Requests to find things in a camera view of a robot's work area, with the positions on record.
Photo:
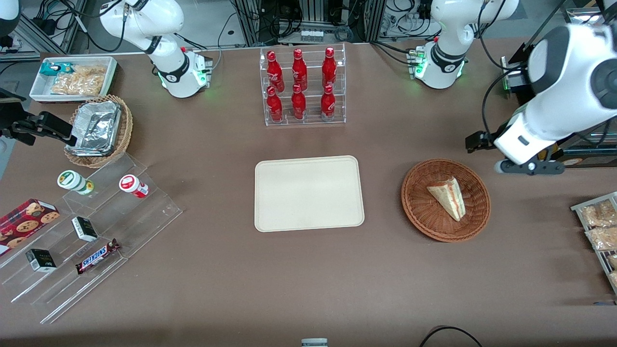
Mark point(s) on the green snack packet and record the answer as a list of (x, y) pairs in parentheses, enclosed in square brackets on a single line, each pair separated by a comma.
[(50, 69)]

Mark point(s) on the red soda bottle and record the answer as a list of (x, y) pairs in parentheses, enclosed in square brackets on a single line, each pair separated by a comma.
[(328, 105), (274, 107), (298, 105), (299, 71), (275, 72), (329, 70)]

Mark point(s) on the silver foil container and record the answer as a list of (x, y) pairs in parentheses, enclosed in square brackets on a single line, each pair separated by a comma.
[(99, 127)]

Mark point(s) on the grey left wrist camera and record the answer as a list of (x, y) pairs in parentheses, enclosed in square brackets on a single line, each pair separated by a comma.
[(530, 167)]

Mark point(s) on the clear acrylic bottle rack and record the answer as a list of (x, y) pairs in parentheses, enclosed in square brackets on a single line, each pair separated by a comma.
[(311, 113)]

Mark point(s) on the Snickers chocolate bar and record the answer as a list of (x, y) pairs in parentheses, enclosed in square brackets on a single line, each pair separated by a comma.
[(96, 256)]

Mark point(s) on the beige plastic tray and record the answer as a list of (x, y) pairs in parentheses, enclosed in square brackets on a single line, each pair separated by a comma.
[(308, 193)]

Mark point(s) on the white rectangular snack bin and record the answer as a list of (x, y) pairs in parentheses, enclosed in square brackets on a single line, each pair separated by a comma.
[(41, 91)]

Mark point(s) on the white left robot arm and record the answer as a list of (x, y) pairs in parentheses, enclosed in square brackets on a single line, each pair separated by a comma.
[(559, 86)]

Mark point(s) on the green-lid white bottle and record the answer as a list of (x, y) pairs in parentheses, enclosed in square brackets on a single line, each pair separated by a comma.
[(72, 181)]

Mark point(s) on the clear bag of snacks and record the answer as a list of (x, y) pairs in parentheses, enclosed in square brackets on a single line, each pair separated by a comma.
[(602, 238), (597, 213), (614, 279), (613, 261)]

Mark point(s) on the triangular sandwich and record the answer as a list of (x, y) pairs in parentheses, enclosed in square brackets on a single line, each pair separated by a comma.
[(449, 196)]

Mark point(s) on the clear acrylic stepped shelf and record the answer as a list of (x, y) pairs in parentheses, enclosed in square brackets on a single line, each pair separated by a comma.
[(120, 226)]

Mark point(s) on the clear bag of chips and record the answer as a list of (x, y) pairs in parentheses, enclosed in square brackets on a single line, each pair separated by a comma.
[(82, 81)]

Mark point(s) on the light wicker basket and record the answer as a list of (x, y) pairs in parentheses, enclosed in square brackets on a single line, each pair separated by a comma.
[(126, 127)]

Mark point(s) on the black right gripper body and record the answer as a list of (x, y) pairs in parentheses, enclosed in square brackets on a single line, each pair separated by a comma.
[(30, 128)]

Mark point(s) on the small black box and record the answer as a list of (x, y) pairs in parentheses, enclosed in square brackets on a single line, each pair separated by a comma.
[(41, 260), (85, 229)]

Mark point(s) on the white power strip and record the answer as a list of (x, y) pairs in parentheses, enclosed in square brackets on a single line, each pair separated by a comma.
[(311, 35)]

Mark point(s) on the black food warmer cabinet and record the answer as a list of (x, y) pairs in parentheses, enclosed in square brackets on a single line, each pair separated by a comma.
[(585, 154)]

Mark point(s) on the small grey device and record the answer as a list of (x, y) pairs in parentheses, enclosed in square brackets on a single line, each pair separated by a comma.
[(314, 342)]

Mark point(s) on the brown wicker basket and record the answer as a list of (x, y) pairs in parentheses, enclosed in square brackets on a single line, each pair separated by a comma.
[(424, 212)]

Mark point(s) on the red cookie box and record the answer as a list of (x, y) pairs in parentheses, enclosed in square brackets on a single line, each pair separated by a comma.
[(21, 224)]

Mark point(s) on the red-lid white bottle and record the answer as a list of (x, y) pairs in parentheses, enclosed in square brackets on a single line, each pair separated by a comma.
[(132, 185)]

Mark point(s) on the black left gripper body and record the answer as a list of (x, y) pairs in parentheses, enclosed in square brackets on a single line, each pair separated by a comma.
[(477, 140)]

